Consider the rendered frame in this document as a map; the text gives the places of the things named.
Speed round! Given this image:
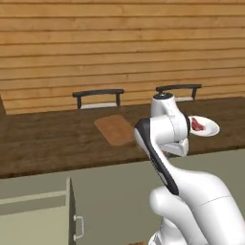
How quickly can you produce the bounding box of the brown wooden cutting board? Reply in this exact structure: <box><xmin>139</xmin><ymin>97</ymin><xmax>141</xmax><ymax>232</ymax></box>
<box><xmin>93</xmin><ymin>114</ymin><xmax>137</xmax><ymax>147</ymax></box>

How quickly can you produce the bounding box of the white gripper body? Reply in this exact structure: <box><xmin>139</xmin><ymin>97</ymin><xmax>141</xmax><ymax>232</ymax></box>
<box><xmin>161</xmin><ymin>137</ymin><xmax>190</xmax><ymax>158</ymax></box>

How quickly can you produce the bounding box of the olive green open drawer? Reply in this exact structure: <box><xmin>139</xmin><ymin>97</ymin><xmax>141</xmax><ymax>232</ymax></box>
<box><xmin>0</xmin><ymin>177</ymin><xmax>78</xmax><ymax>245</ymax></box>

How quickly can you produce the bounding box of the white round plate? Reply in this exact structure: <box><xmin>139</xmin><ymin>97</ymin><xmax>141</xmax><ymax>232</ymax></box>
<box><xmin>187</xmin><ymin>115</ymin><xmax>221</xmax><ymax>139</ymax></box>

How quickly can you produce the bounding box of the black-backed chair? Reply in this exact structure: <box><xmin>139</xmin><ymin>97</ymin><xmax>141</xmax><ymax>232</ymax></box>
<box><xmin>155</xmin><ymin>83</ymin><xmax>203</xmax><ymax>102</ymax></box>
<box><xmin>72</xmin><ymin>88</ymin><xmax>125</xmax><ymax>111</ymax></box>

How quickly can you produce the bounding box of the red raw meat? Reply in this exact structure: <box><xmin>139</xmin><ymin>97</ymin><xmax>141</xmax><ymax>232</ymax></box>
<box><xmin>190</xmin><ymin>117</ymin><xmax>207</xmax><ymax>132</ymax></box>

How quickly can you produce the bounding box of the white drawer handle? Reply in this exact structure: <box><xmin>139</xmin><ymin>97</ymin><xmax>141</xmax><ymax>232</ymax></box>
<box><xmin>73</xmin><ymin>214</ymin><xmax>86</xmax><ymax>242</ymax></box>

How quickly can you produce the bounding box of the olive green counter cabinet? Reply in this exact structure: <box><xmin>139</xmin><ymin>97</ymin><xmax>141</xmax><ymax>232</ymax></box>
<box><xmin>0</xmin><ymin>147</ymin><xmax>245</xmax><ymax>245</ymax></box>

